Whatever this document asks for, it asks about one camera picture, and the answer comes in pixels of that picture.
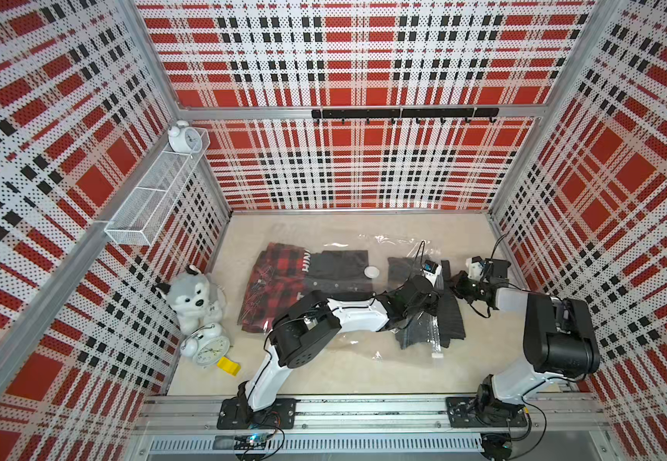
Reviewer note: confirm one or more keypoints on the grey white husky plush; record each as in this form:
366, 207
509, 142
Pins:
194, 298

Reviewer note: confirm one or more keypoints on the white alarm clock on shelf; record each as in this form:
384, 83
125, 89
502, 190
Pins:
184, 139

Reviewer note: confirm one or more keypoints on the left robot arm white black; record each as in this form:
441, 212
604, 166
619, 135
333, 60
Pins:
299, 334

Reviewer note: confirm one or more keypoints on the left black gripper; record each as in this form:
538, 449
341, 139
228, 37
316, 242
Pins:
436, 300

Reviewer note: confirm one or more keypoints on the green circuit board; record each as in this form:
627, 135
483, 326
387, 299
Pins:
239, 442

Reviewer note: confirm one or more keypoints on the white alarm clock on table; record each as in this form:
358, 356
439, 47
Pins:
206, 346

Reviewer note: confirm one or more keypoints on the red black plaid shirt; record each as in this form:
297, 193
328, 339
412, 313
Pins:
277, 281

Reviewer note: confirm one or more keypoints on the white wire mesh shelf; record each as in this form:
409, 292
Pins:
143, 215

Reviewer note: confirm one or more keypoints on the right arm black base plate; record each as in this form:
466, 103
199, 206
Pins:
467, 412

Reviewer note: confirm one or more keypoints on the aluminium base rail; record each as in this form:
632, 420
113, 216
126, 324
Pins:
387, 427

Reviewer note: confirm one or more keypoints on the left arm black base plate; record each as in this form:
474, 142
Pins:
236, 414

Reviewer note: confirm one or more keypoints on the black wall hook rail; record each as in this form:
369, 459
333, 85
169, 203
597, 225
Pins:
393, 114

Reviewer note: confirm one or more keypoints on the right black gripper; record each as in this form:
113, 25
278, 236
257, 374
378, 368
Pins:
457, 281

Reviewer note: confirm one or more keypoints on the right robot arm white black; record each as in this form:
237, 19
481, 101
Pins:
559, 340

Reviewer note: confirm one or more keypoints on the yellow small block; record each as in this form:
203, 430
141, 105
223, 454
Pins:
228, 366

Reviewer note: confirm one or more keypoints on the clear plastic vacuum bag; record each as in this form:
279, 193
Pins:
427, 255

